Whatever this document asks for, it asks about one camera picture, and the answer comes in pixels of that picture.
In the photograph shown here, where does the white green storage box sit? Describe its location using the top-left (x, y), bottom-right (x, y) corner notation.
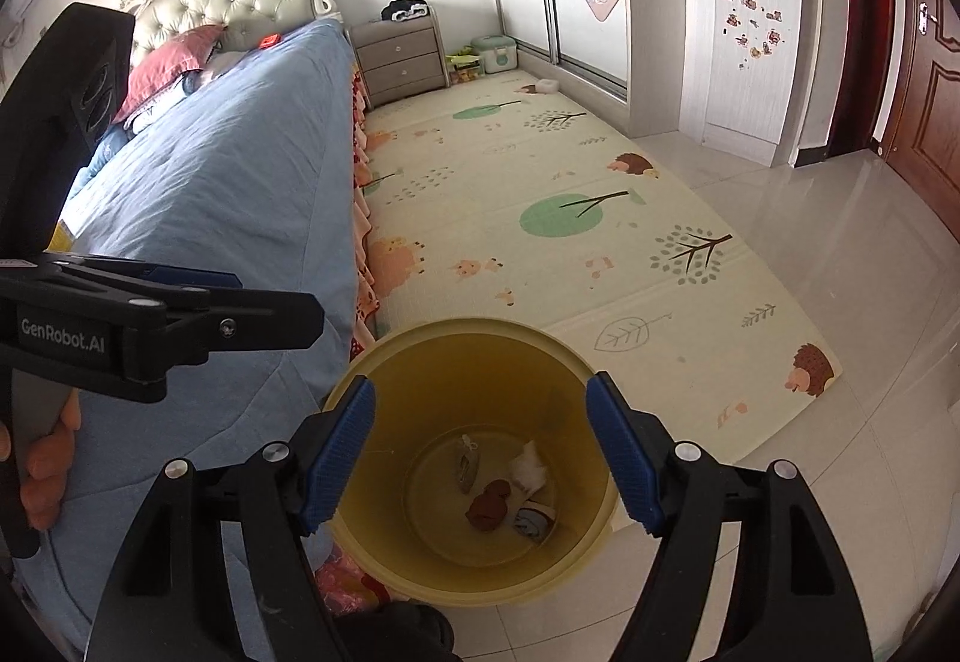
top-left (470, 34), bottom-right (521, 76)

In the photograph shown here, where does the dark clothes pile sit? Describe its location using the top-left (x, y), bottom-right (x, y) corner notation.
top-left (379, 0), bottom-right (437, 25)

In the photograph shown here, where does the grey paper scrap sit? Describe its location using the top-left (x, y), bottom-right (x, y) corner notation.
top-left (456, 433), bottom-right (482, 492)

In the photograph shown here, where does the person's left hand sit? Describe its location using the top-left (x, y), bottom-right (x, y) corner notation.
top-left (0, 390), bottom-right (83, 532)

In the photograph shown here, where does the bed with blue sheet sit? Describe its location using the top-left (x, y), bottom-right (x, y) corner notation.
top-left (0, 17), bottom-right (376, 642)

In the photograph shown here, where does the pink pillow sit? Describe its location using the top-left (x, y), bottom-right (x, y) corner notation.
top-left (111, 23), bottom-right (227, 125)

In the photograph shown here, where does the brown nightstand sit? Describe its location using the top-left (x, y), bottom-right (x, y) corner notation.
top-left (348, 6), bottom-right (452, 107)

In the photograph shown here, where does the white cabinet with stickers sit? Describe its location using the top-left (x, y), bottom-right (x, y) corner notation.
top-left (678, 0), bottom-right (806, 168)

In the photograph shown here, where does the crumpled white tissue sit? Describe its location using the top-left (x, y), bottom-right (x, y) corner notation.
top-left (508, 440), bottom-right (553, 495)

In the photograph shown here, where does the printed foam play mat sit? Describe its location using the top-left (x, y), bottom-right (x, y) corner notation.
top-left (358, 68), bottom-right (846, 535)

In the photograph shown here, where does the patterned bed skirt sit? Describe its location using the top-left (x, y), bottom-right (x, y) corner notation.
top-left (313, 68), bottom-right (410, 622)

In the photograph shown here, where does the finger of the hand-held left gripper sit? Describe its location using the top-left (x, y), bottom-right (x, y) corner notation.
top-left (127, 291), bottom-right (328, 374)
top-left (41, 251), bottom-right (242, 303)

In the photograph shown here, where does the yellow plastic bin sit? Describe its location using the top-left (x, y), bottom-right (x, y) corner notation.
top-left (321, 319), bottom-right (622, 609)

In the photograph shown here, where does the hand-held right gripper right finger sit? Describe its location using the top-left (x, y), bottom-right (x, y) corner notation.
top-left (585, 372), bottom-right (876, 662)

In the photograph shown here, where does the blue white wrapper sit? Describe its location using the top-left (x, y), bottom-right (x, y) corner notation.
top-left (512, 503), bottom-right (557, 542)

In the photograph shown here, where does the brown crumpled wrapper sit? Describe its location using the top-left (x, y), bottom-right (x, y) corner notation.
top-left (466, 479), bottom-right (513, 530)

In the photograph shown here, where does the brown wooden door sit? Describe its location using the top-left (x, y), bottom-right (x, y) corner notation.
top-left (874, 0), bottom-right (960, 207)

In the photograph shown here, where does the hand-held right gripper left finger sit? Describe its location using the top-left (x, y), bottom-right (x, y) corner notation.
top-left (84, 375), bottom-right (378, 662)

